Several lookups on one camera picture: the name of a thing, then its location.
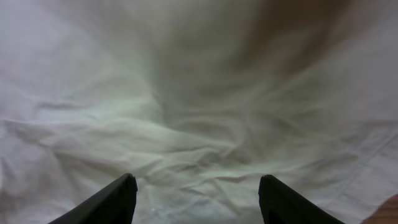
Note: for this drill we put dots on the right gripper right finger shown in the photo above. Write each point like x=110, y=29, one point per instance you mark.
x=282, y=205

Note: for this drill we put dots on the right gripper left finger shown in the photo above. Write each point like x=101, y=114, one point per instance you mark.
x=114, y=204

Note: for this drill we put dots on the beige shorts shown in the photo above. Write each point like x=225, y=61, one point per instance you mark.
x=197, y=99

